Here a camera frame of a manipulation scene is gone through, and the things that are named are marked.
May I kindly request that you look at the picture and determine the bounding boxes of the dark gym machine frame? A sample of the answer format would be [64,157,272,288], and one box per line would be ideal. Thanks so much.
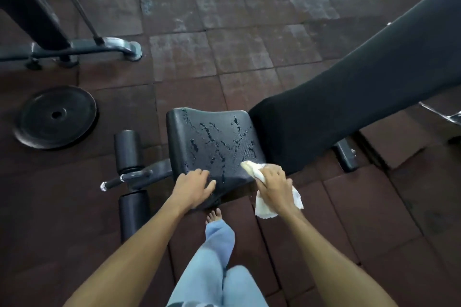
[0,0,143,71]

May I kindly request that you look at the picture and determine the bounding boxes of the person's left hand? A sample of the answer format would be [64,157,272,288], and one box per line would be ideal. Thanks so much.
[169,168,217,212]

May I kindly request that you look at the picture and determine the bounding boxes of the person's left forearm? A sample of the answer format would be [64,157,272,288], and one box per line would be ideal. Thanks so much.
[63,193,188,307]

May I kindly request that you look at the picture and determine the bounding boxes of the dark metal bench frame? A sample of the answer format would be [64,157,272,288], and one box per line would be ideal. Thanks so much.
[100,137,361,193]

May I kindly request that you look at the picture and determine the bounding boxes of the black bench back pad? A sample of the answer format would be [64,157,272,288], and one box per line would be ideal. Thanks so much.
[248,0,461,176]

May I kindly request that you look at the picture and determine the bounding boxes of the black round weight plate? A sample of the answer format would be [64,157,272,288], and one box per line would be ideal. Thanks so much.
[13,85,98,150]

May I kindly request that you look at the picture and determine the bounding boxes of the black bench seat pad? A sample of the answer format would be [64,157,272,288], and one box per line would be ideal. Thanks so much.
[165,107,267,210]

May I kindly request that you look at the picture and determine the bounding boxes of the person's right forearm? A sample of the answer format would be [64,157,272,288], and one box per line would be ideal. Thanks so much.
[273,206,398,307]

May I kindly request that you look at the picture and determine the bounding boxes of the chrome metal bracket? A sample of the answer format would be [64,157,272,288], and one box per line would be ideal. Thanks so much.
[419,101,461,127]

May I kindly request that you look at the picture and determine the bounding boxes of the person's bare foot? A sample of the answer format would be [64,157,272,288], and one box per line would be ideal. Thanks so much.
[205,208,223,225]

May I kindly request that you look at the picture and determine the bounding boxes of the person's right hand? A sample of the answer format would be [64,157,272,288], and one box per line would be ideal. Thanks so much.
[254,164,298,216]

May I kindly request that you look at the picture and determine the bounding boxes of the person's light blue jeans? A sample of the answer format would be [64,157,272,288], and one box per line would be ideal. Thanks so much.
[167,218,269,307]

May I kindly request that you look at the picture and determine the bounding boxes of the white cleaning cloth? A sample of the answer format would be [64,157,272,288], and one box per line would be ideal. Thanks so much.
[240,160,304,219]

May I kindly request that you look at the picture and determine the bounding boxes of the black foam leg roller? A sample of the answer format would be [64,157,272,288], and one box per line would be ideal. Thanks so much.
[118,189,151,245]
[113,129,144,176]

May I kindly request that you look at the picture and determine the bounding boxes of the thin metal machine rod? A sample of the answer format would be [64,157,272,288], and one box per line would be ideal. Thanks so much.
[46,0,106,46]

